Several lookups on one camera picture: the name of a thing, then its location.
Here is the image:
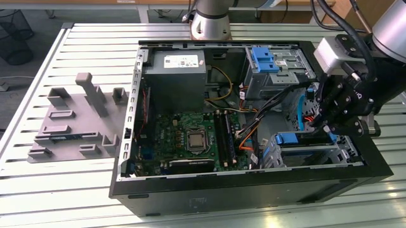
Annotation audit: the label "blue data wire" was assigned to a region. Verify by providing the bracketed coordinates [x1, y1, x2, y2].
[296, 94, 310, 131]

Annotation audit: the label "metal disk bay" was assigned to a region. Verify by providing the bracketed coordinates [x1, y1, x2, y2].
[263, 129, 366, 169]

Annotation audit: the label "black open PC case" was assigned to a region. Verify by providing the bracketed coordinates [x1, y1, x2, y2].
[108, 39, 394, 217]

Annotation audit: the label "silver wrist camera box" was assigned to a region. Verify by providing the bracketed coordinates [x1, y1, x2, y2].
[314, 37, 351, 72]

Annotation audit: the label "white floor cable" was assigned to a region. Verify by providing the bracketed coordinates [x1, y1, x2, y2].
[0, 75, 36, 91]

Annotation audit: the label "green motherboard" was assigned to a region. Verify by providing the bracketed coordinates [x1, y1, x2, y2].
[135, 110, 253, 178]

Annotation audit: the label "silver CPU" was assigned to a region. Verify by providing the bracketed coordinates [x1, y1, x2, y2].
[189, 135, 205, 147]

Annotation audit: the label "black graphics card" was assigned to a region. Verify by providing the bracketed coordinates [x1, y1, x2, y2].
[167, 158, 216, 175]

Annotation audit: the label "black mesh wastebasket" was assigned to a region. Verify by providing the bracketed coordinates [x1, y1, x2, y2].
[0, 9, 34, 65]

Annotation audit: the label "RAM stick with blue edge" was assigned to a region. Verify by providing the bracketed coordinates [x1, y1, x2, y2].
[52, 134, 81, 141]

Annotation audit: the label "hard disk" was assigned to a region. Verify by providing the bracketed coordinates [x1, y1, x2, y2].
[264, 132, 338, 167]

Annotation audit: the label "black wire bundle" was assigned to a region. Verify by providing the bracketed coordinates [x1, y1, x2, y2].
[253, 82, 315, 122]

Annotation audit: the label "blue drive cage latch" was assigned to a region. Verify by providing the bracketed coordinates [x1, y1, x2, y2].
[252, 47, 279, 73]

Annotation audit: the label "wooden cabinet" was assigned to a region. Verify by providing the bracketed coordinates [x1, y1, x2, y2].
[335, 0, 406, 57]

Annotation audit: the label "yellow power wire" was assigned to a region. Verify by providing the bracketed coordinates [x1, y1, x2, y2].
[204, 66, 233, 105]

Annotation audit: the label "orange data wire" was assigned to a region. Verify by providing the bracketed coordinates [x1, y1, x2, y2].
[237, 136, 253, 152]

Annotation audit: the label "silver camera mount bracket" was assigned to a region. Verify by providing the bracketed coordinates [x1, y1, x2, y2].
[363, 113, 380, 138]

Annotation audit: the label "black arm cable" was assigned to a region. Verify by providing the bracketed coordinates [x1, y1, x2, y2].
[310, 0, 379, 81]

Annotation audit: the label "grey parts rack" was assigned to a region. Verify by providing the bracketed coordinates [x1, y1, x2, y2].
[26, 72, 131, 164]

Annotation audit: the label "black CPU socket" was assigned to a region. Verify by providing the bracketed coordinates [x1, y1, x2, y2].
[184, 127, 212, 156]

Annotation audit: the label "metal optical drive cage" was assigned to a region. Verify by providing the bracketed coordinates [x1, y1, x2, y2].
[243, 46, 318, 100]

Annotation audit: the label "grey power supply unit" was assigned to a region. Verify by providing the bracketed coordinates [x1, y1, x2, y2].
[144, 49, 208, 114]

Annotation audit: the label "wooden desk white legs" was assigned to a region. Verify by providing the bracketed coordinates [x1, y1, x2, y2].
[111, 0, 336, 24]

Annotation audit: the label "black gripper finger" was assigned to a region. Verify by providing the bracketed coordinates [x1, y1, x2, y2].
[312, 76, 350, 126]
[322, 114, 370, 140]

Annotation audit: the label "black RAM stick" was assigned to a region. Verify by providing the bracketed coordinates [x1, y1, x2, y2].
[223, 110, 239, 167]
[213, 110, 229, 169]

